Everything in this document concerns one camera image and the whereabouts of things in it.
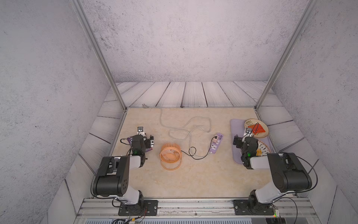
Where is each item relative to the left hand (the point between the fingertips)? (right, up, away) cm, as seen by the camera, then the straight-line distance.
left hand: (145, 135), depth 94 cm
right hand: (+67, 0, -1) cm, 67 cm away
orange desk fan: (+18, -11, -10) cm, 23 cm away
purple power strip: (+46, -7, 0) cm, 47 cm away
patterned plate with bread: (+78, -10, -1) cm, 79 cm away
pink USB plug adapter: (+47, -1, -2) cm, 47 cm away
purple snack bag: (+1, -9, 0) cm, 9 cm away
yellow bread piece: (+74, -11, -5) cm, 75 cm away
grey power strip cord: (+26, +2, +11) cm, 29 cm away
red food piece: (+80, +4, +10) cm, 81 cm away
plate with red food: (+79, +9, +13) cm, 80 cm away
